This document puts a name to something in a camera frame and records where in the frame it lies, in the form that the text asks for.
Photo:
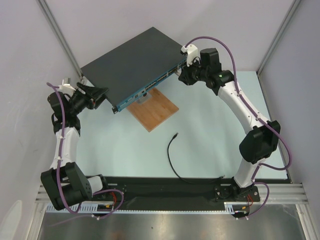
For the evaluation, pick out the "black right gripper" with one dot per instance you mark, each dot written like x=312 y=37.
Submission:
x=186 y=75

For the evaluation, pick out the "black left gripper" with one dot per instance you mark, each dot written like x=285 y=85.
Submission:
x=93 y=92

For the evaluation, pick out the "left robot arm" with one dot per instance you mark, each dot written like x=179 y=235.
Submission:
x=64 y=182

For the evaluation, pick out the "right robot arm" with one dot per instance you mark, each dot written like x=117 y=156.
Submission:
x=260 y=134

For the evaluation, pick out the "wooden base board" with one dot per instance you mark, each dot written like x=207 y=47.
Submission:
x=154 y=111

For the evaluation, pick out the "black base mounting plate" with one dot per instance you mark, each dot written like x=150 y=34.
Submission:
x=173 y=194

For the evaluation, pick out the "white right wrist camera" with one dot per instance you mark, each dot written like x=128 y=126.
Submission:
x=191 y=52

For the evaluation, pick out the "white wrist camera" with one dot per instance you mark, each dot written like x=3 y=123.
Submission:
x=191 y=52
x=66 y=87

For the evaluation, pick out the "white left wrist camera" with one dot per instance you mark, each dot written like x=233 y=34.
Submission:
x=66 y=87

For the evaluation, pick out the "dark grey network switch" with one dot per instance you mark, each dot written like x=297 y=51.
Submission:
x=133 y=68

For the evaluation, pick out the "metal switch stand bracket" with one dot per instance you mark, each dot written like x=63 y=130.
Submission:
x=143 y=98

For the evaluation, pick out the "aluminium frame post left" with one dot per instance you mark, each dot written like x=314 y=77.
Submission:
x=48 y=14

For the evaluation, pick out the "aluminium frame post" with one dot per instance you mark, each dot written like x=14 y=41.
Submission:
x=48 y=14
x=279 y=35

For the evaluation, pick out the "aluminium frame post right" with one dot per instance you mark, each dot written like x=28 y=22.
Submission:
x=279 y=35

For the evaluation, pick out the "aluminium front rail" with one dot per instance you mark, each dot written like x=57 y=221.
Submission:
x=293 y=193

